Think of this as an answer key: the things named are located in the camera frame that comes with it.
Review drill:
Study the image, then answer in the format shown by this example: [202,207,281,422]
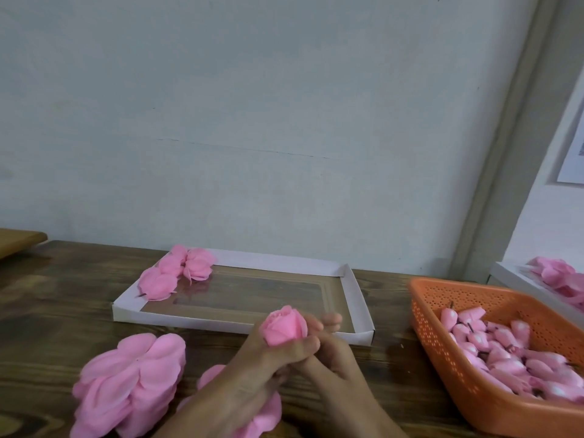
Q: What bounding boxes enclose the grey door frame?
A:
[451,0,584,281]

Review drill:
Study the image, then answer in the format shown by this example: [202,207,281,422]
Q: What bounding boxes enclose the pink petal flower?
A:
[182,249,217,283]

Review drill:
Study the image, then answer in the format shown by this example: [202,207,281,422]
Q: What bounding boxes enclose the person's right forearm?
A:
[324,397,409,438]

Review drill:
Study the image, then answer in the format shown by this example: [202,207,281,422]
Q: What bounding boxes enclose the white shallow tray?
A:
[112,249,376,347]

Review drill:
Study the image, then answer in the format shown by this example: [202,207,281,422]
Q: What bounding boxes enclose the person's left hand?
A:
[205,315,322,425]

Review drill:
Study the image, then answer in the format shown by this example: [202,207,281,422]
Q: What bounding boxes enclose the stack of pink petals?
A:
[70,333,187,438]
[178,364,283,438]

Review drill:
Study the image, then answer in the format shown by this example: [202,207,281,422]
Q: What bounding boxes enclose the pink rose buds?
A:
[440,305,584,402]

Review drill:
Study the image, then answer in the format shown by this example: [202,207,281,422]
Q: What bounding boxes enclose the white paper notice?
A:
[557,105,584,185]

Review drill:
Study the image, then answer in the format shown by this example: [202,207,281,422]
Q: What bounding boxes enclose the person's right hand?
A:
[290,311,377,418]

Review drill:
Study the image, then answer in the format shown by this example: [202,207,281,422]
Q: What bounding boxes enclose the group of finished pink roses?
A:
[137,245,217,302]

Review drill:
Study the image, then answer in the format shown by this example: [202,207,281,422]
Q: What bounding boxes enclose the pile of pink petals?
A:
[527,257,584,311]

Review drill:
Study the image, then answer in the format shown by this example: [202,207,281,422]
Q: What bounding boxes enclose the orange plastic basket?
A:
[409,277,584,438]

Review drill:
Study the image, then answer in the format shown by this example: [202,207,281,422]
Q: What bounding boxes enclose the person's left forearm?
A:
[153,397,270,438]

